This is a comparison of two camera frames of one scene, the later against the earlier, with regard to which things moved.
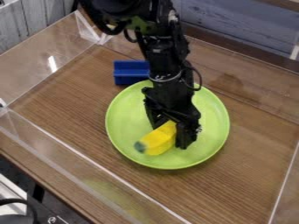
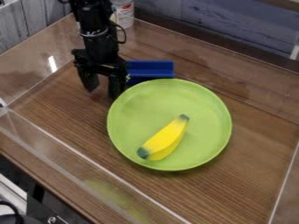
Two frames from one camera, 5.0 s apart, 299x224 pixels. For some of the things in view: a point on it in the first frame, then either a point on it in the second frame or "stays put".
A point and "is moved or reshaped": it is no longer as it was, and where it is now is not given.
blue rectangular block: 131,71 stays put
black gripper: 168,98 -> 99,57
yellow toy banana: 158,141 is moved or reshaped
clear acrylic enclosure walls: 150,131 stays put
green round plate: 128,123 stays put
